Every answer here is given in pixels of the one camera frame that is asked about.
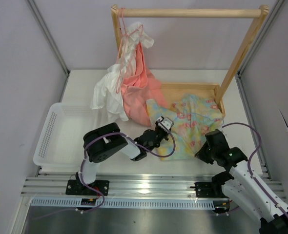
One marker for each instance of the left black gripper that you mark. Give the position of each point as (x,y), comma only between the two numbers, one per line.
(165,137)

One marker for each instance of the floral pastel skirt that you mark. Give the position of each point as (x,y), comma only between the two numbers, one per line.
(189,140)

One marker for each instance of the blue wire hanger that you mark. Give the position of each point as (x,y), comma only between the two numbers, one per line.
(194,119)

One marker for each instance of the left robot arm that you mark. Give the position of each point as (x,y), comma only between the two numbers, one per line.
(104,142)

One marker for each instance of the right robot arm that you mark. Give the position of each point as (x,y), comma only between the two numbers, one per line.
(239,183)

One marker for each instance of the pink skirt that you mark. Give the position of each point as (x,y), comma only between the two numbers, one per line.
(140,87)

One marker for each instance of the white garment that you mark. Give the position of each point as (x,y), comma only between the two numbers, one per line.
(105,95)

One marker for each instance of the wooden clothes rack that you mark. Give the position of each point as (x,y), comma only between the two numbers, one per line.
(173,91)

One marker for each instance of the white plastic basket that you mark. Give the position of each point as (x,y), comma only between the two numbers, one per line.
(61,140)

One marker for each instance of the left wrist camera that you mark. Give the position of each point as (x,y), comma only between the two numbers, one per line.
(165,123)

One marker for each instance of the right black mount plate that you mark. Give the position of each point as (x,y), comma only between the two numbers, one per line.
(207,190)

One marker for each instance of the pink wire hanger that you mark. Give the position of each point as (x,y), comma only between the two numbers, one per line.
(129,39)

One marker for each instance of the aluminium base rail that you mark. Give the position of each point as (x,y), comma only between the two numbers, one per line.
(122,191)

